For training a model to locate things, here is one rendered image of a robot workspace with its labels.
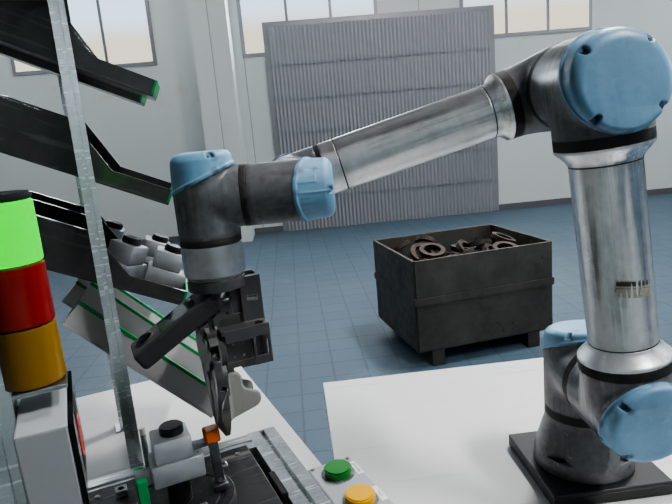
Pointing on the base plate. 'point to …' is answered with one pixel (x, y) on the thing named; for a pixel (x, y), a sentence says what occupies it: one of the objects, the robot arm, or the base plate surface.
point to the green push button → (337, 469)
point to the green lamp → (19, 234)
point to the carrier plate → (259, 493)
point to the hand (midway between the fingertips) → (220, 426)
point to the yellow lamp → (31, 358)
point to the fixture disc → (202, 486)
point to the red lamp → (25, 297)
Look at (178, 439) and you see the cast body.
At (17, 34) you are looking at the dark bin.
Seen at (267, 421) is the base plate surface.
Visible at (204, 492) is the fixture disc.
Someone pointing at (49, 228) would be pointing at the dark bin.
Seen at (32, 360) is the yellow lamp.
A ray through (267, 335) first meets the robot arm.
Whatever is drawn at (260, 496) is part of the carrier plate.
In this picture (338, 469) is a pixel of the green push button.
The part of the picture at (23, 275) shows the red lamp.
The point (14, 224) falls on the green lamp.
